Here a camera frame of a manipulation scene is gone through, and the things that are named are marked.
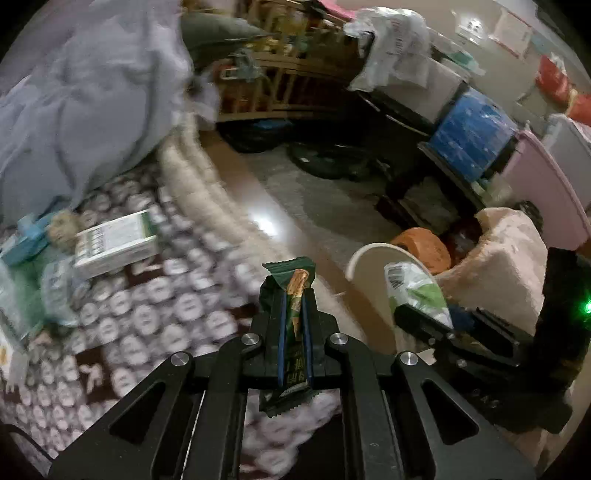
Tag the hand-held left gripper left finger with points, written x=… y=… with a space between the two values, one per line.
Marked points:
x=280 y=344

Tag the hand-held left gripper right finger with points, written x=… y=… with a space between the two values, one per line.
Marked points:
x=308 y=344

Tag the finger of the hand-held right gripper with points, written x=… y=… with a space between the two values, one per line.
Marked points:
x=422 y=325
x=489 y=321

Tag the white and green plastic wrapper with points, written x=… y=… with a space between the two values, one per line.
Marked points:
x=415 y=286

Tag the green snack bar wrapper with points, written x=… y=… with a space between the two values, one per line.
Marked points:
x=295 y=286

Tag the cream round bin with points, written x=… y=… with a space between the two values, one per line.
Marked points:
x=369 y=277

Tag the white cardboard box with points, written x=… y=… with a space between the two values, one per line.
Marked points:
x=115 y=244

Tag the blue plastic packet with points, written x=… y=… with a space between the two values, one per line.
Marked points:
x=23 y=244

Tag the beige fluffy cloth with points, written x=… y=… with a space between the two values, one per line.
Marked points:
x=498 y=258

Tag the orange plastic stool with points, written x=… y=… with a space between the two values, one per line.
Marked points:
x=425 y=247

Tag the brown printed blanket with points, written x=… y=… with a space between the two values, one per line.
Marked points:
x=184 y=314

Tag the black table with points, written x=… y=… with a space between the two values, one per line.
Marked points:
x=415 y=184

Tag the pink plastic tub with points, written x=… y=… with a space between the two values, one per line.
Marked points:
x=545 y=170

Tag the cream knitted blanket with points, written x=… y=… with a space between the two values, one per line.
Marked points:
x=203 y=184

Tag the black tyre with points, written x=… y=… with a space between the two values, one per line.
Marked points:
x=332 y=161

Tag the blue wrapped pack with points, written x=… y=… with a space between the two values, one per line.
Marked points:
x=473 y=134

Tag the white plastic container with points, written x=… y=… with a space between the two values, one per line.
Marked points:
x=568 y=138

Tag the black bag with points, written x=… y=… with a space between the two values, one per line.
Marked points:
x=258 y=136

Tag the clear plastic bag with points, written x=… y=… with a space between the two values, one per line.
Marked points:
x=62 y=288

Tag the beige box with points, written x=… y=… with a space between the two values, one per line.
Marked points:
x=438 y=87

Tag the crumpled tan paper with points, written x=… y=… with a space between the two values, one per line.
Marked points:
x=62 y=230

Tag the red bags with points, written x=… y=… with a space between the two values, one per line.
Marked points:
x=554 y=78

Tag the white paper scrap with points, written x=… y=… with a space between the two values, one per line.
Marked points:
x=18 y=367

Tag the wooden crib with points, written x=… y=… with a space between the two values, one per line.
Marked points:
x=277 y=60

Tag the white plastic sheet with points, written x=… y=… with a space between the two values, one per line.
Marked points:
x=397 y=41

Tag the grey blanket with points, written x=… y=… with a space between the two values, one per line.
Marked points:
x=92 y=101

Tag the dark grey pillow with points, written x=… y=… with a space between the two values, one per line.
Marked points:
x=217 y=34

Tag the wall paper sheet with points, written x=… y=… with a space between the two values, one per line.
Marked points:
x=510 y=30

